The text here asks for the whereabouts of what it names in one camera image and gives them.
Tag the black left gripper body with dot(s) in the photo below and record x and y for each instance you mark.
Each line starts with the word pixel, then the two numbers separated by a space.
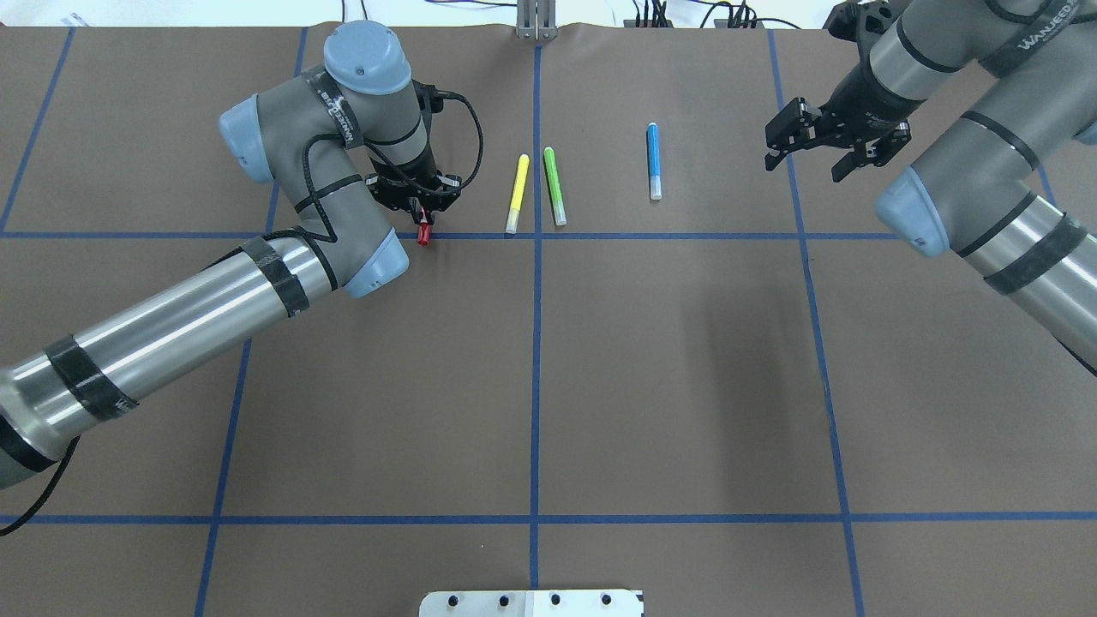
pixel 414 190

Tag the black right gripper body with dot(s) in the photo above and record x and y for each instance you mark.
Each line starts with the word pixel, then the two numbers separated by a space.
pixel 854 94

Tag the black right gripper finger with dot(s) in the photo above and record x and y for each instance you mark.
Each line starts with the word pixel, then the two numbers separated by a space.
pixel 774 157
pixel 853 160

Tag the red whiteboard marker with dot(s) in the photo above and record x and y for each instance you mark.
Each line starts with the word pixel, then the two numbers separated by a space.
pixel 424 235

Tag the blue highlighter marker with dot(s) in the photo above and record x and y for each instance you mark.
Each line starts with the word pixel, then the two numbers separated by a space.
pixel 654 158

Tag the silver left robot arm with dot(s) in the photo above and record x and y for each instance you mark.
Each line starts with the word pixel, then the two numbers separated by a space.
pixel 345 140

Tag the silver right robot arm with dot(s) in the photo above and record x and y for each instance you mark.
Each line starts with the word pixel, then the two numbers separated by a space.
pixel 968 192

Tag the yellow highlighter marker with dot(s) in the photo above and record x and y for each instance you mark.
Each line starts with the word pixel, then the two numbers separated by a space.
pixel 517 195

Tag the green highlighter marker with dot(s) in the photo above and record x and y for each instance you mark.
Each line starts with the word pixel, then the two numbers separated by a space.
pixel 555 190

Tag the aluminium frame post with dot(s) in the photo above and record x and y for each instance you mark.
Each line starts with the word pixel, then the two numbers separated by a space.
pixel 536 20

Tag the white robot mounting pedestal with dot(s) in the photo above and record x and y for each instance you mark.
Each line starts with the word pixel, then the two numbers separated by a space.
pixel 559 602

